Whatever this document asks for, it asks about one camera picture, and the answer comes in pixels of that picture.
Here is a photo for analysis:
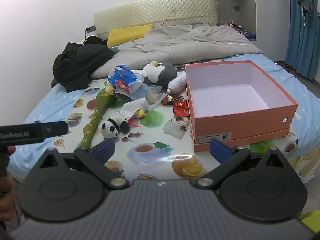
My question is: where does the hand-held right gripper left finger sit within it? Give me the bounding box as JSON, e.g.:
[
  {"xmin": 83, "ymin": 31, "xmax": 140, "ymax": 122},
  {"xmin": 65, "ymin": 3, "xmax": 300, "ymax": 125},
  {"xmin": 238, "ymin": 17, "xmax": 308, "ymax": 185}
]
[{"xmin": 37, "ymin": 137, "xmax": 130, "ymax": 190}]

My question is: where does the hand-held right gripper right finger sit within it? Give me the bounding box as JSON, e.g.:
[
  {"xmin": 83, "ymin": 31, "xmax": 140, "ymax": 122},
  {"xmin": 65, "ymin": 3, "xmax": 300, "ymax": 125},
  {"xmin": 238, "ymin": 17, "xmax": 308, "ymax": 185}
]
[{"xmin": 195, "ymin": 137, "xmax": 288, "ymax": 190}]

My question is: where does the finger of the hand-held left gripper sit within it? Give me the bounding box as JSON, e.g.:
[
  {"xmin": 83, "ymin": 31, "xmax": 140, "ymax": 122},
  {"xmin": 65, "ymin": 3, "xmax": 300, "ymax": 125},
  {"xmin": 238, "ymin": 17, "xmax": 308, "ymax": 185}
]
[{"xmin": 40, "ymin": 121, "xmax": 69, "ymax": 139}]

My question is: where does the orange cardboard box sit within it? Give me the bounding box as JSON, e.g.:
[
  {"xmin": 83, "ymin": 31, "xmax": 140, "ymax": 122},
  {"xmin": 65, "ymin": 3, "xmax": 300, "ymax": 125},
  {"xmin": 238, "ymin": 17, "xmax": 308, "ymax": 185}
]
[{"xmin": 184, "ymin": 60, "xmax": 298, "ymax": 153}]

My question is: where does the red snack packet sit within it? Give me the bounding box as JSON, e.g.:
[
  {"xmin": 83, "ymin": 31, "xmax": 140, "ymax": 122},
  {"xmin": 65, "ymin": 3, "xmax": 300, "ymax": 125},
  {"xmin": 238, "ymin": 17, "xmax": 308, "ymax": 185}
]
[{"xmin": 173, "ymin": 100, "xmax": 189, "ymax": 117}]

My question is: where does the blue red plastic bag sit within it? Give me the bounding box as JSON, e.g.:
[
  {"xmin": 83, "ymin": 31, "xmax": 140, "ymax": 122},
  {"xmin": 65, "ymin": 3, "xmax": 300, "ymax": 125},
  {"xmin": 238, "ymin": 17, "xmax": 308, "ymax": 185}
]
[{"xmin": 107, "ymin": 64, "xmax": 144, "ymax": 94}]

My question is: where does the small panda plush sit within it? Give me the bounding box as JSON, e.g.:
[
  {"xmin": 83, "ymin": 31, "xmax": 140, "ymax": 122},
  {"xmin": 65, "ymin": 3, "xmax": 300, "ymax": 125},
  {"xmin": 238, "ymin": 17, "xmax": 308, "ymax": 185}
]
[{"xmin": 99, "ymin": 114, "xmax": 130, "ymax": 139}]

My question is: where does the light blue bed sheet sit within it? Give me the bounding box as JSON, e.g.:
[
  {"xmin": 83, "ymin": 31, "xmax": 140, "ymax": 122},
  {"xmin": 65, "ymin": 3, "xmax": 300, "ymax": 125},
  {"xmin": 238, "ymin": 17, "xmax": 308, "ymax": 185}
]
[{"xmin": 7, "ymin": 55, "xmax": 320, "ymax": 170}]

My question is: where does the green plush stick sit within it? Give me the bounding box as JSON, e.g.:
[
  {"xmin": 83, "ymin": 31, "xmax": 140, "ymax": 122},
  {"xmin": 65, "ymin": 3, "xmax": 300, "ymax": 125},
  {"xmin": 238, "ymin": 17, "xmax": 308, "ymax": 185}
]
[{"xmin": 75, "ymin": 84, "xmax": 118, "ymax": 150}]

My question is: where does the fruit print mat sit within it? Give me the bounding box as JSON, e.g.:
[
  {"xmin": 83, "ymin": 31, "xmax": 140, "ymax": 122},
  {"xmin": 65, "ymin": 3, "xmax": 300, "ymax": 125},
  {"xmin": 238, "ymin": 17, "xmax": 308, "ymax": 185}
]
[{"xmin": 57, "ymin": 65, "xmax": 315, "ymax": 183}]

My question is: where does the clear plastic piece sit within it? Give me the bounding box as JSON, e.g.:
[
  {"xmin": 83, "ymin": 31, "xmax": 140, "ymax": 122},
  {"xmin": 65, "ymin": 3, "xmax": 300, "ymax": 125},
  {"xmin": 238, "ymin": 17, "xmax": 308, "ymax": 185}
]
[{"xmin": 163, "ymin": 120, "xmax": 185, "ymax": 140}]

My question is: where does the black clothing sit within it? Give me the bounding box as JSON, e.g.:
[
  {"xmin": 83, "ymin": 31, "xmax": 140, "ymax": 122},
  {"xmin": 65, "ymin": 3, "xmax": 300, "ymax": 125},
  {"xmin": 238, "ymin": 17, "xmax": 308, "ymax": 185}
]
[{"xmin": 52, "ymin": 36, "xmax": 119, "ymax": 93}]

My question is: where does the white spray bottle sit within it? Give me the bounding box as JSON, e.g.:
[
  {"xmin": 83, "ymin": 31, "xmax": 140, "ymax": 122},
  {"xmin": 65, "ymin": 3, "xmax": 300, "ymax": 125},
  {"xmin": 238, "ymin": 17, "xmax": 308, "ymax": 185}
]
[{"xmin": 165, "ymin": 70, "xmax": 187, "ymax": 95}]

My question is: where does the grey white penguin plush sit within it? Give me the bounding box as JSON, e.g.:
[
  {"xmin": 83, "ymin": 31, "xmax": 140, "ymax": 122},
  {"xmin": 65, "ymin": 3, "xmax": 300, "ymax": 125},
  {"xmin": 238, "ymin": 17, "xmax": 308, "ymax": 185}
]
[{"xmin": 136, "ymin": 60, "xmax": 177, "ymax": 85}]

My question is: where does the grey duvet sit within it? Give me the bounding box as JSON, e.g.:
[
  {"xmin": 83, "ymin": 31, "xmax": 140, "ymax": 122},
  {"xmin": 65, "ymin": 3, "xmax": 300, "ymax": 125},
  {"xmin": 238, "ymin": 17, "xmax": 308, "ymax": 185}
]
[{"xmin": 91, "ymin": 23, "xmax": 264, "ymax": 79}]

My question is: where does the green plastic item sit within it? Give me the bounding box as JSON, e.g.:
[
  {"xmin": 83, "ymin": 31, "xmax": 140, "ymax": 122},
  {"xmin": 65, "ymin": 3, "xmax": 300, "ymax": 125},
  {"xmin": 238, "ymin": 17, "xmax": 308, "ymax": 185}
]
[{"xmin": 299, "ymin": 209, "xmax": 320, "ymax": 233}]

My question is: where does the yellow pillow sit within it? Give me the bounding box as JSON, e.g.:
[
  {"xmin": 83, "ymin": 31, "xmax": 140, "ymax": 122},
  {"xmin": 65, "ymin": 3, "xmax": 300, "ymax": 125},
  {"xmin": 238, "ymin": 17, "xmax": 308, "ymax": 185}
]
[{"xmin": 107, "ymin": 24, "xmax": 154, "ymax": 47}]

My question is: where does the row of small bottles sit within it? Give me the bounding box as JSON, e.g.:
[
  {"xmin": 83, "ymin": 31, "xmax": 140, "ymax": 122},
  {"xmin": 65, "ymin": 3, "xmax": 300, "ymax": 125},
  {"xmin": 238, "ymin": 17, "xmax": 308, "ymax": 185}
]
[{"xmin": 217, "ymin": 20, "xmax": 255, "ymax": 37}]

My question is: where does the blue curtain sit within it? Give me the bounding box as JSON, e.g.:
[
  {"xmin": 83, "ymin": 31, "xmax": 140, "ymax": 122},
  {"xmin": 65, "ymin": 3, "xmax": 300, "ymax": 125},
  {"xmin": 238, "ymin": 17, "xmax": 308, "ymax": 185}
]
[{"xmin": 284, "ymin": 0, "xmax": 320, "ymax": 80}]

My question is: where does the cream padded headboard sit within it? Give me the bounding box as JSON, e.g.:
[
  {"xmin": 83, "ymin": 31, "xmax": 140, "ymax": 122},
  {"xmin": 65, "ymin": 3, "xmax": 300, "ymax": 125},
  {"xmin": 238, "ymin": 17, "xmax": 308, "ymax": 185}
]
[{"xmin": 94, "ymin": 0, "xmax": 218, "ymax": 39}]

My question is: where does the black wall charger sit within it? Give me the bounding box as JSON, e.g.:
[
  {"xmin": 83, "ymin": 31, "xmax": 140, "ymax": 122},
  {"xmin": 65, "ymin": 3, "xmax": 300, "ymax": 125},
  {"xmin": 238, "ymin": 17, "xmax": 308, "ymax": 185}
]
[{"xmin": 84, "ymin": 26, "xmax": 97, "ymax": 40}]

